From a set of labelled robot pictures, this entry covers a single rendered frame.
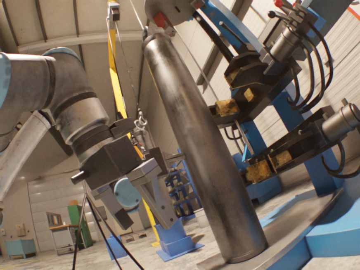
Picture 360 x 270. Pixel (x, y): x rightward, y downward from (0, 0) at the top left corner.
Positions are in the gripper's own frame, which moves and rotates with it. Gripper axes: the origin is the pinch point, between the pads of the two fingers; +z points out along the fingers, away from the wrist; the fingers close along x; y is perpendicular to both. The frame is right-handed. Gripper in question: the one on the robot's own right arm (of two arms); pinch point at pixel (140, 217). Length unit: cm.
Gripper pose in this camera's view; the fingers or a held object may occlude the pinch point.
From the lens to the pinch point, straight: 34.5
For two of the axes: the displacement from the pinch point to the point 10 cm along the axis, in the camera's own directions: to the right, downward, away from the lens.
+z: 5.1, 8.6, 0.3
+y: -5.1, 3.3, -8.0
